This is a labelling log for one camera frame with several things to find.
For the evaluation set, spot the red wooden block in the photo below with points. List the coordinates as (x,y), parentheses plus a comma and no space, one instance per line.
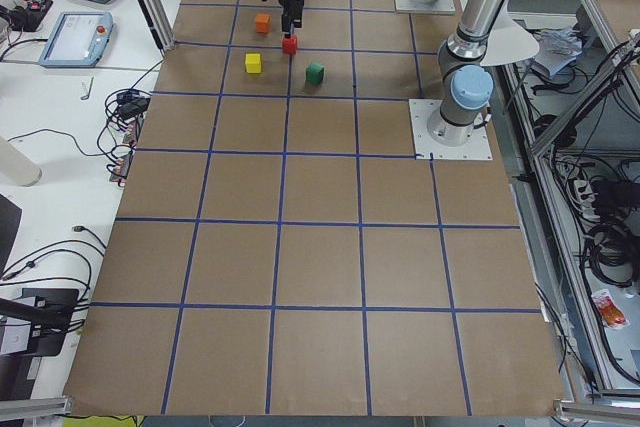
(289,44)

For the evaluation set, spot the orange wooden block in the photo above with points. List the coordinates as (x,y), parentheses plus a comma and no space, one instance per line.
(262,23)

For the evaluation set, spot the yellow wooden block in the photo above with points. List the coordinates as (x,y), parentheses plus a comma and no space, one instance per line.
(253,63)

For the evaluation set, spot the green wooden block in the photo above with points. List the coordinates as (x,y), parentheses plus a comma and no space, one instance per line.
(314,73)

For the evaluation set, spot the teach pendant near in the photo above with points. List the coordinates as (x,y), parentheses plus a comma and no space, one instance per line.
(78,40)

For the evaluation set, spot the white cylinder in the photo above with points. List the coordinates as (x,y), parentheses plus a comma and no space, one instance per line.
(17,167)

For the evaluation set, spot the black laptop device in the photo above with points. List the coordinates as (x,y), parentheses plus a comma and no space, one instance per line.
(37,322)

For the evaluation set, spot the orange snack packet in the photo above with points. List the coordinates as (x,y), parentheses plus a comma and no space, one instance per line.
(610,314)

